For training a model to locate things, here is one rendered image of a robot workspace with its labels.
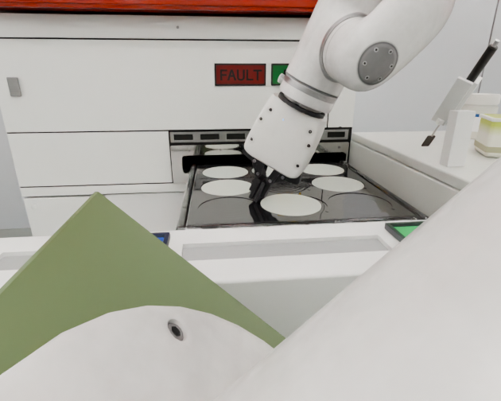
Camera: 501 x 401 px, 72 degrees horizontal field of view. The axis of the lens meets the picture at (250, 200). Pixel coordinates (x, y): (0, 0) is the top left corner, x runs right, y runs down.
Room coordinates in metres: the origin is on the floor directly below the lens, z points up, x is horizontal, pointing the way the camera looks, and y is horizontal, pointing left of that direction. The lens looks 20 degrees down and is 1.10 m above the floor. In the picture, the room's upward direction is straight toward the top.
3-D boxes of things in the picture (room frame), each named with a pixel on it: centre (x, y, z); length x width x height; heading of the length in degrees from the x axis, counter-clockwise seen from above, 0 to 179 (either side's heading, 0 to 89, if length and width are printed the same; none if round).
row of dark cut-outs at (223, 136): (0.85, -0.03, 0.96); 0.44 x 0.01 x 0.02; 96
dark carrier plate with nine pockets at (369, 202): (0.64, -0.06, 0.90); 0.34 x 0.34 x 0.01; 6
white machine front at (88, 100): (0.84, 0.15, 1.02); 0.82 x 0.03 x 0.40; 96
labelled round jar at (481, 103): (0.79, -0.51, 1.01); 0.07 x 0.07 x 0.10
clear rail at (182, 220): (0.61, 0.12, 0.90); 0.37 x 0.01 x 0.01; 6
